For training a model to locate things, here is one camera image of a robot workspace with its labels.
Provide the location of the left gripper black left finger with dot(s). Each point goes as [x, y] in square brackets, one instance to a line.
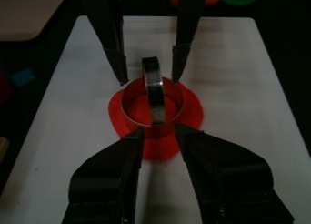
[106, 176]

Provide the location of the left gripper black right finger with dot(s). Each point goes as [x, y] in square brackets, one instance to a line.
[231, 179]

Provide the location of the small blue toy piece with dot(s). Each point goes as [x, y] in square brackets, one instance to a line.
[21, 77]

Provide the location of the round metal dough cutter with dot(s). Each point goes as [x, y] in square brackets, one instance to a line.
[155, 91]

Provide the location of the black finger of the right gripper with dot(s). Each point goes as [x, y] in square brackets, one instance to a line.
[106, 24]
[187, 24]

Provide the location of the white cutting board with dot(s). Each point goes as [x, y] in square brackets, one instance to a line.
[243, 91]

